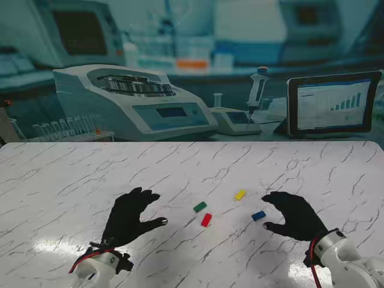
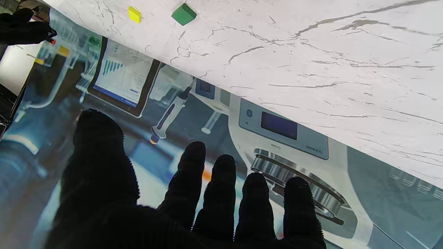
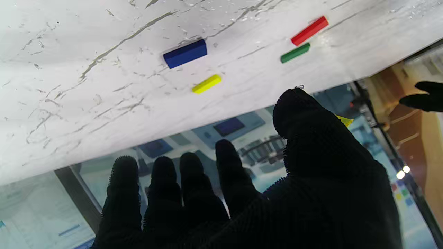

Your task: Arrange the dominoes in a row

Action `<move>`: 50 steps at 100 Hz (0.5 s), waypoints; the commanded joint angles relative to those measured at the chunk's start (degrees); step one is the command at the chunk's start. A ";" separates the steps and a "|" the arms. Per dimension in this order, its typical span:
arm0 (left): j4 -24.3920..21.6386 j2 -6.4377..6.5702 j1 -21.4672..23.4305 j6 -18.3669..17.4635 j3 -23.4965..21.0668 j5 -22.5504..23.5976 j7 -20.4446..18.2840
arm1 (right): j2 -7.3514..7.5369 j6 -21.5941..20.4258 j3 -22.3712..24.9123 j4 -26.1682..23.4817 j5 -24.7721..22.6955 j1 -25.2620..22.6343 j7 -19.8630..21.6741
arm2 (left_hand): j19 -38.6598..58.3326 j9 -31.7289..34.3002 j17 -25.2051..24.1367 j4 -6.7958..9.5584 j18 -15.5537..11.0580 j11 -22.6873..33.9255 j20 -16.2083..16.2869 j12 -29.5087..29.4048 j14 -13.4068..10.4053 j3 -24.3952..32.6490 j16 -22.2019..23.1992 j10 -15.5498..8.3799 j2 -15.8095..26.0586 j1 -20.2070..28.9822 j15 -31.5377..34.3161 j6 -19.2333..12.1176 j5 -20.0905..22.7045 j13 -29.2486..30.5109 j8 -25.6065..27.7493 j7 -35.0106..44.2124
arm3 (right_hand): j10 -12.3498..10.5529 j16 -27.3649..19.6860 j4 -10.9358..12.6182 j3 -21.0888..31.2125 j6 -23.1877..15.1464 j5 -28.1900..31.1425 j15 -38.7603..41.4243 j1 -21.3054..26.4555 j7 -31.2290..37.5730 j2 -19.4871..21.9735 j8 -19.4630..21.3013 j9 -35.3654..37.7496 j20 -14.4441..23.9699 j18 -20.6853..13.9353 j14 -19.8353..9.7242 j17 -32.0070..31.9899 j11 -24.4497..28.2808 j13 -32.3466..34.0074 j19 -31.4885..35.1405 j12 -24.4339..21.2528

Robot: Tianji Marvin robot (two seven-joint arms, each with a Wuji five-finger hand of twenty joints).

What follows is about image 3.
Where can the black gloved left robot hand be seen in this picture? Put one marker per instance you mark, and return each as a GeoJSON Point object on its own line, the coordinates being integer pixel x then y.
{"type": "Point", "coordinates": [427, 100]}

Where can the yellow glove tag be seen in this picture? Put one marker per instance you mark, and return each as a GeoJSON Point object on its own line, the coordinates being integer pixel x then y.
{"type": "Point", "coordinates": [345, 120]}

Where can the red domino block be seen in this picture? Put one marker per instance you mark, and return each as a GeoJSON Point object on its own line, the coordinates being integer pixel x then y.
{"type": "Point", "coordinates": [309, 30]}

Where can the green domino block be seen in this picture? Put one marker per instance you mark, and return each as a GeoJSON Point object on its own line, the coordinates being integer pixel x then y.
{"type": "Point", "coordinates": [295, 53]}

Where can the printed laboratory backdrop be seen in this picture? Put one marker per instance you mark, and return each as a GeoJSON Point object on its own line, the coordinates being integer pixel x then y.
{"type": "Point", "coordinates": [34, 214]}

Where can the blue domino block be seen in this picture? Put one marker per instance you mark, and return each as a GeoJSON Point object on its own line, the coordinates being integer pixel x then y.
{"type": "Point", "coordinates": [185, 53]}

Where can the yellow domino block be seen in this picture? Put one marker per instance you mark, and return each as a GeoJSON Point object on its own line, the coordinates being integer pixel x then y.
{"type": "Point", "coordinates": [207, 84]}

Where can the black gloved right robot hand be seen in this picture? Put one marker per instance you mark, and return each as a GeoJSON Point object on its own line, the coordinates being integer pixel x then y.
{"type": "Point", "coordinates": [311, 180]}

